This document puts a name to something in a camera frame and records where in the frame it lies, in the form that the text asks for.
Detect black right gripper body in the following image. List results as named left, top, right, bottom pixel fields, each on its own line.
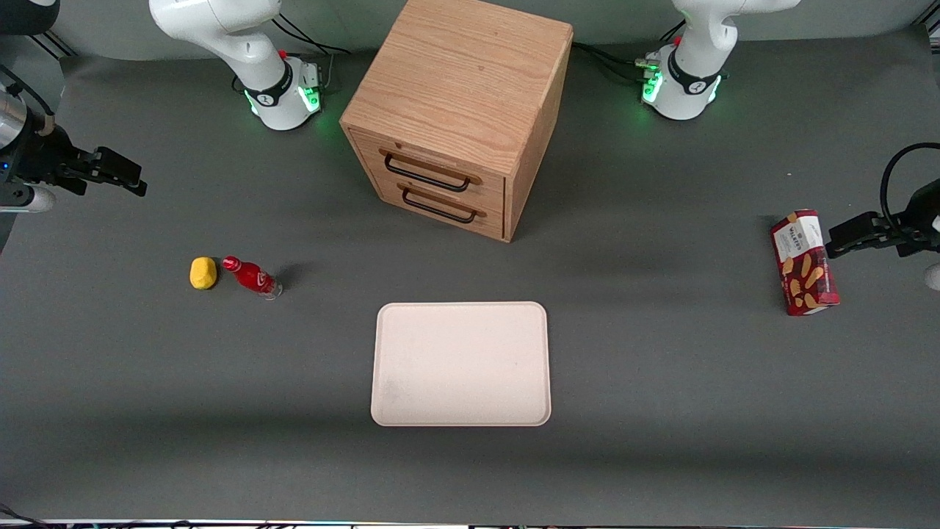
left=0, top=125, right=100, bottom=196

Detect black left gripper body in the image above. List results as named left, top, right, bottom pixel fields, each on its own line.
left=885, top=179, right=940, bottom=259

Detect red coke bottle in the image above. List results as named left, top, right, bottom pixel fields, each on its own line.
left=222, top=255, right=283, bottom=300

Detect beige plastic tray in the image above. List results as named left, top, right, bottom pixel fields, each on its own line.
left=370, top=301, right=552, bottom=428

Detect red biscuit box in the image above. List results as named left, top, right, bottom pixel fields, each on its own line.
left=770, top=209, right=841, bottom=317

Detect yellow lemon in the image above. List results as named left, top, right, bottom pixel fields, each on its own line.
left=189, top=256, right=219, bottom=290

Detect wooden drawer cabinet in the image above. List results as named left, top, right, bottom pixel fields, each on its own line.
left=339, top=0, right=574, bottom=243

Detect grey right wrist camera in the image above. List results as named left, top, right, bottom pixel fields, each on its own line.
left=0, top=184, right=57, bottom=215

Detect black looped gripper cable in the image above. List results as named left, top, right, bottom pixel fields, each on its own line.
left=879, top=143, right=940, bottom=230

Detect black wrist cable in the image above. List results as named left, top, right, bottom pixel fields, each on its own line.
left=0, top=65, right=57, bottom=137

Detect black arm base cables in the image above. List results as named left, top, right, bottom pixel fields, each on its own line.
left=270, top=13, right=353, bottom=95
left=571, top=21, right=687, bottom=83

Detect black drawer handle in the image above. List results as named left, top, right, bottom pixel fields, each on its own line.
left=397, top=183, right=488, bottom=225
left=379, top=148, right=484, bottom=194

